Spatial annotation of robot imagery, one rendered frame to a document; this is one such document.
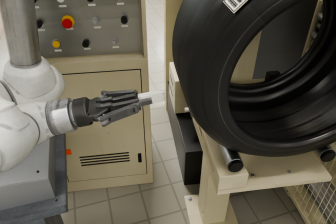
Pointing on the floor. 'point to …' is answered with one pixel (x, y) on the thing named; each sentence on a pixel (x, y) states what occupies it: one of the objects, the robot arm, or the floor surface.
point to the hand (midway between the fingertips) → (151, 97)
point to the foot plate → (192, 199)
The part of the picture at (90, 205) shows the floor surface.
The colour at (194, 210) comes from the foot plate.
